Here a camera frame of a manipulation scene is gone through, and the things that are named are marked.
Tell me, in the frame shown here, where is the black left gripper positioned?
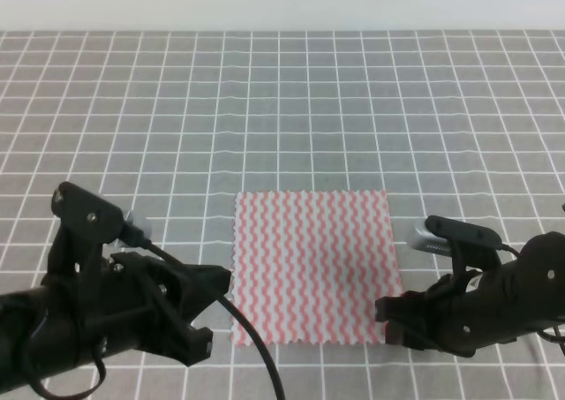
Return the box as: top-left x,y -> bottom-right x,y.
41,252 -> 234,367

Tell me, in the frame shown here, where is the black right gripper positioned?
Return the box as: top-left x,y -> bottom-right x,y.
375,272 -> 520,357

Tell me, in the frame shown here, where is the pink white wavy striped towel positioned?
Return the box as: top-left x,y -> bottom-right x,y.
231,190 -> 403,345

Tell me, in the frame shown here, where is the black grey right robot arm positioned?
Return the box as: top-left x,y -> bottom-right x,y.
375,232 -> 564,358

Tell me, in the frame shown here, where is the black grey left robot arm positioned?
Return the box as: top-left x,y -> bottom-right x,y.
1,253 -> 231,395

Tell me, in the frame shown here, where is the black left camera cable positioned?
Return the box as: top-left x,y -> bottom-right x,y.
127,227 -> 288,400

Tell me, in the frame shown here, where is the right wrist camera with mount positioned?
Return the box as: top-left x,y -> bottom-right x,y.
406,215 -> 502,277

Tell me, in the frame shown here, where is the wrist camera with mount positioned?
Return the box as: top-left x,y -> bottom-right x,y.
406,215 -> 502,277
48,181 -> 152,278

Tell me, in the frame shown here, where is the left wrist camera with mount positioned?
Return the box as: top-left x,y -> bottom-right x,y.
48,181 -> 152,278

